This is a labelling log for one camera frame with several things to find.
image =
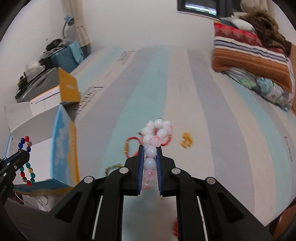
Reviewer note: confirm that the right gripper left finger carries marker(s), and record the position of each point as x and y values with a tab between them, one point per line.
133	184

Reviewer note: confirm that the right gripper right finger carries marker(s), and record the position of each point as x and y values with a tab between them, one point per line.
164	166

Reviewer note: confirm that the blue yellow cardboard box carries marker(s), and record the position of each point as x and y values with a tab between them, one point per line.
44	119

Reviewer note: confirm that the striped bed sheet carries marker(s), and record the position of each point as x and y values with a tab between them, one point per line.
220	128

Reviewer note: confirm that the grey suitcase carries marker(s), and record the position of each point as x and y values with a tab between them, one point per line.
37	85

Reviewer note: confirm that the white plastic bag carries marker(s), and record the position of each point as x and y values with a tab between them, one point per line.
33	68

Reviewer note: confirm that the teal suitcase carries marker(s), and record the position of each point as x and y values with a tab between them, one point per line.
67	58

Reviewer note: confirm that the dark clothes pile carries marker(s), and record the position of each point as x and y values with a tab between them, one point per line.
52	47

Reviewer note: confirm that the floral quilt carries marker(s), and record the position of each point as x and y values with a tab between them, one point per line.
265	87

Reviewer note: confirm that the striped orange pillow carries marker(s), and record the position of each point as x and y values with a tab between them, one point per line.
239	48

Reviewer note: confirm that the blue desk lamp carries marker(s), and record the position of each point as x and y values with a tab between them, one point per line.
69	21

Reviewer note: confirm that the beige curtain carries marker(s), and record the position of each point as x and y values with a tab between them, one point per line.
75	9

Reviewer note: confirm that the dark window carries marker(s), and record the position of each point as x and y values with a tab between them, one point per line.
211	8

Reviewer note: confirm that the brown fur blanket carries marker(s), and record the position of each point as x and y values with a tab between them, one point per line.
267	30

